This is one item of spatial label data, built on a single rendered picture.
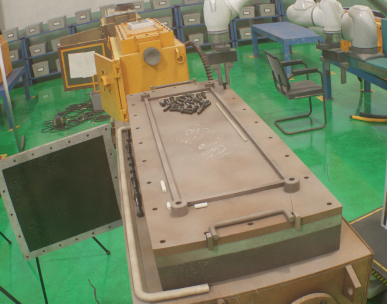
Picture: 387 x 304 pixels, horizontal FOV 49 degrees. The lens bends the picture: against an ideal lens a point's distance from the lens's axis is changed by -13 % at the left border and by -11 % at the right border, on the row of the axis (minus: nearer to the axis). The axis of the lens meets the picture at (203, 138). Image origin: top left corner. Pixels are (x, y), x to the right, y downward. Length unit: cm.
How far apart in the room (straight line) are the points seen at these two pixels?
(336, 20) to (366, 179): 226
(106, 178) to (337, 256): 148
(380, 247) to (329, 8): 141
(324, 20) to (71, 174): 140
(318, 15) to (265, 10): 797
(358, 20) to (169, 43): 208
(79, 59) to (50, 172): 332
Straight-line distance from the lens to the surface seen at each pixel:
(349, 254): 116
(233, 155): 140
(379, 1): 179
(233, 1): 209
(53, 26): 967
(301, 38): 724
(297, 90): 506
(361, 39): 237
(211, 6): 195
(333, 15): 211
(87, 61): 542
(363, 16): 236
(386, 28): 241
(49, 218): 233
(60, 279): 334
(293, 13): 221
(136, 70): 395
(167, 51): 395
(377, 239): 280
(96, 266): 338
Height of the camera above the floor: 194
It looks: 22 degrees down
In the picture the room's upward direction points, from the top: 7 degrees counter-clockwise
